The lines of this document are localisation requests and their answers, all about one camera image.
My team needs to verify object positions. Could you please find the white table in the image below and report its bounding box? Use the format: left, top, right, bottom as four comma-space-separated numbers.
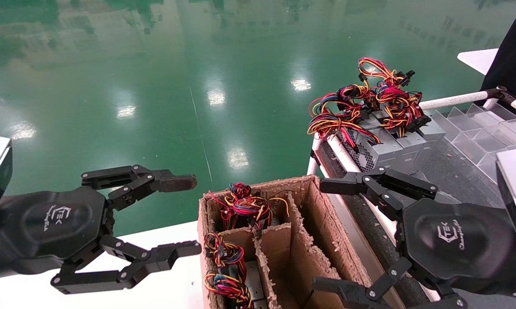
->
458, 48, 500, 76

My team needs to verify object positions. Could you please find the long white pipe rail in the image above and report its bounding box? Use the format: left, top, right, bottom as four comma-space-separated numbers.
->
312, 132, 441, 303

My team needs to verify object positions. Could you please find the power supply bottom in box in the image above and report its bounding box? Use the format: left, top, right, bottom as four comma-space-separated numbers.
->
203, 273, 254, 309

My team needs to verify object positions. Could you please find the grey power supply with fan grill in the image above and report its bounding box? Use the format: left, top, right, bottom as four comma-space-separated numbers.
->
341, 127, 404, 173

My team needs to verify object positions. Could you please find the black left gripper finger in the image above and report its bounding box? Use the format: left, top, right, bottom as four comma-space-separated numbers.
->
81, 164, 197, 211

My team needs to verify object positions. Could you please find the grey power supply unit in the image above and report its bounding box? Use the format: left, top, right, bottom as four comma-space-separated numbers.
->
387, 129, 428, 174
243, 260, 266, 302
413, 117, 446, 166

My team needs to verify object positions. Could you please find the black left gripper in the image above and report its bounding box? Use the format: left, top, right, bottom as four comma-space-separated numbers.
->
0, 187, 202, 295

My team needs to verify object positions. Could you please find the cardboard divider insert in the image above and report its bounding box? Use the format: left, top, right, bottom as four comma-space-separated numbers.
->
206, 193, 340, 309

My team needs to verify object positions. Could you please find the person in black clothing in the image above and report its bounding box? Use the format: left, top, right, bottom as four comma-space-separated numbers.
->
480, 0, 516, 109

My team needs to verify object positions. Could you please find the white pipe leg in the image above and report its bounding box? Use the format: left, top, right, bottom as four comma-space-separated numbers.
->
307, 142, 323, 176

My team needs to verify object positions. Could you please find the multicolour wire bundle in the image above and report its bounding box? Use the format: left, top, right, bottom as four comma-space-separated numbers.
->
307, 85, 382, 149
203, 232, 246, 276
358, 57, 416, 89
371, 84, 425, 139

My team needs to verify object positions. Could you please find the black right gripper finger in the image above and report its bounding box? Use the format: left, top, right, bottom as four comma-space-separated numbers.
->
319, 167, 438, 221

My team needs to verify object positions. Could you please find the black pipe joint connector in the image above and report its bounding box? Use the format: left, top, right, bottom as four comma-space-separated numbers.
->
483, 86, 516, 107

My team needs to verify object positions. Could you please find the power supply top in box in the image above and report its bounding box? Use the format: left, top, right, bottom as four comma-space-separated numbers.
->
209, 182, 290, 231

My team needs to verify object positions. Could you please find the brown cardboard box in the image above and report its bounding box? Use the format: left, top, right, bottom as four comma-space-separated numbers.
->
197, 175, 409, 309

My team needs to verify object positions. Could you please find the power supply in box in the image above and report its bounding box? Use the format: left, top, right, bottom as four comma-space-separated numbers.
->
203, 273, 254, 309
209, 182, 290, 231

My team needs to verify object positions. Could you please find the clear plastic divider tray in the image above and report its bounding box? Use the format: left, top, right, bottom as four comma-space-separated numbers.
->
431, 100, 516, 183

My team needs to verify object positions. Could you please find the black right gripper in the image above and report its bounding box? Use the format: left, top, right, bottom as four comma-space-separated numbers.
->
313, 198, 516, 309

